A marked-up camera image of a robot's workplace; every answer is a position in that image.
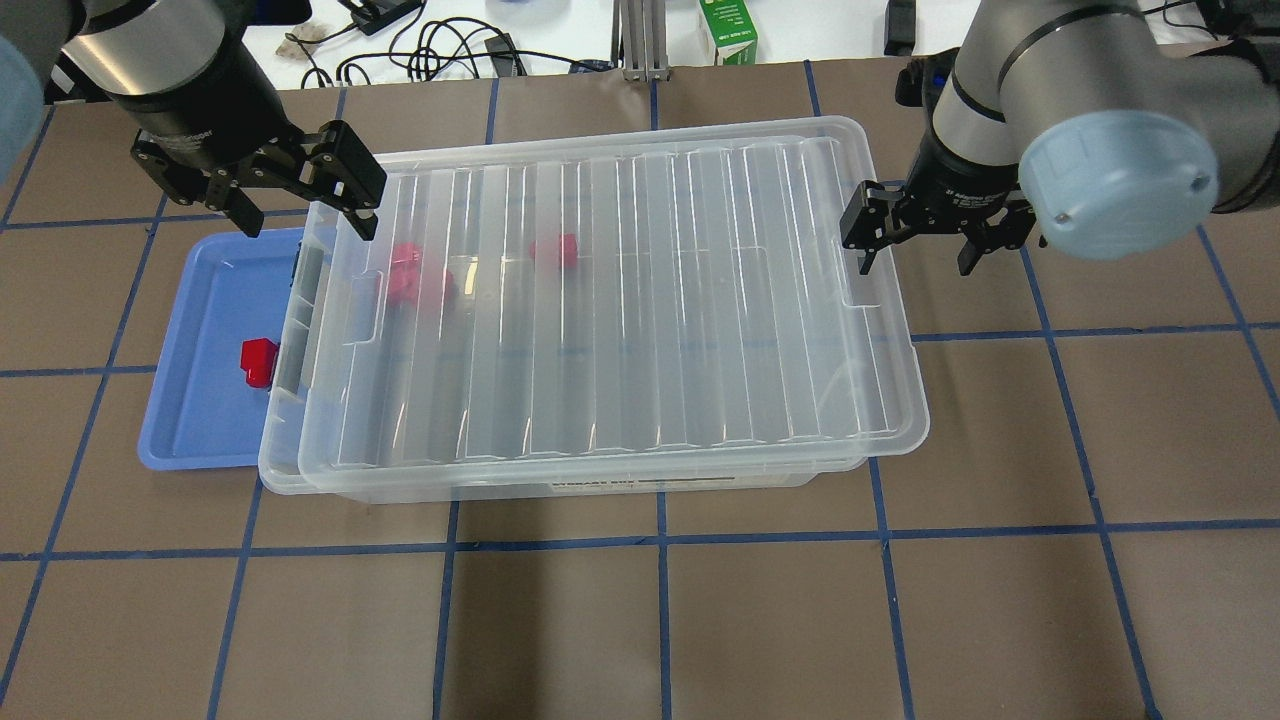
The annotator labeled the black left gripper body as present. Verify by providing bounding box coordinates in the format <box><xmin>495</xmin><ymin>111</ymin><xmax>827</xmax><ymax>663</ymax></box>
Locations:
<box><xmin>131</xmin><ymin>60</ymin><xmax>387</xmax><ymax>213</ymax></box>

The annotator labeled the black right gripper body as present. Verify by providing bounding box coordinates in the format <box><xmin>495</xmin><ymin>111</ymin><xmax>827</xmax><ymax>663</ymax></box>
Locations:
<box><xmin>840</xmin><ymin>131</ymin><xmax>1036</xmax><ymax>251</ymax></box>

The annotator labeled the clear plastic box lid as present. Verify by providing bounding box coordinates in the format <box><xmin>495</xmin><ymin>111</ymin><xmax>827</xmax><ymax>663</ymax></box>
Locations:
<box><xmin>297</xmin><ymin>115</ymin><xmax>931</xmax><ymax>493</ymax></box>

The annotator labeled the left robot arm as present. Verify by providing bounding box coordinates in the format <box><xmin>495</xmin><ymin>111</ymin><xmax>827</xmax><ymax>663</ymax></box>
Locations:
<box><xmin>1</xmin><ymin>1</ymin><xmax>387</xmax><ymax>241</ymax></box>

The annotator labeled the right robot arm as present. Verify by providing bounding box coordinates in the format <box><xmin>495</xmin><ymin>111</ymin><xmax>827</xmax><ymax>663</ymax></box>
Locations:
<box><xmin>840</xmin><ymin>1</ymin><xmax>1279</xmax><ymax>275</ymax></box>

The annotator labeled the lone red block in box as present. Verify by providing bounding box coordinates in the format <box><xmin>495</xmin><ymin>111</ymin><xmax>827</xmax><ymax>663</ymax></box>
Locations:
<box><xmin>527</xmin><ymin>233</ymin><xmax>579</xmax><ymax>270</ymax></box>

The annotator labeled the clear plastic storage box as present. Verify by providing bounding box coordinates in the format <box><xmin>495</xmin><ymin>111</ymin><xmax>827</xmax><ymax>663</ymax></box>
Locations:
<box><xmin>257</xmin><ymin>150</ymin><xmax>870</xmax><ymax>503</ymax></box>

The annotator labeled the black device on table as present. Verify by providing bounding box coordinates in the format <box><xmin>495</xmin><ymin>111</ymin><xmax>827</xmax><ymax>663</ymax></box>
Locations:
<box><xmin>883</xmin><ymin>0</ymin><xmax>918</xmax><ymax>56</ymax></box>

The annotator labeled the blue plastic tray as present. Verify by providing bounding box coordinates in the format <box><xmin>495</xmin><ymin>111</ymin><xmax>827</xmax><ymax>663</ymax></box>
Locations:
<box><xmin>137</xmin><ymin>228</ymin><xmax>303</xmax><ymax>471</ymax></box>

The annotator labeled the black power adapter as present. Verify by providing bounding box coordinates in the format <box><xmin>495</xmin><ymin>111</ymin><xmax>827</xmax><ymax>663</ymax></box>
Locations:
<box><xmin>485</xmin><ymin>32</ymin><xmax>529</xmax><ymax>77</ymax></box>

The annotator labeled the green white carton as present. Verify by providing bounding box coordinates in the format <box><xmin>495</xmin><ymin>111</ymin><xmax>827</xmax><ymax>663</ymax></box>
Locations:
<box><xmin>696</xmin><ymin>0</ymin><xmax>760</xmax><ymax>67</ymax></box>

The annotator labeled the black cable bundle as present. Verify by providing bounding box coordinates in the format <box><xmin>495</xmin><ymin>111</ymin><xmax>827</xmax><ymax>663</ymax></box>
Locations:
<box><xmin>285</xmin><ymin>0</ymin><xmax>602</xmax><ymax>88</ymax></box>

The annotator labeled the aluminium frame post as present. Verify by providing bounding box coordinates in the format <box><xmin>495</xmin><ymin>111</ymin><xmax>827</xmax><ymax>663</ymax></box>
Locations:
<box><xmin>611</xmin><ymin>0</ymin><xmax>671</xmax><ymax>82</ymax></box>

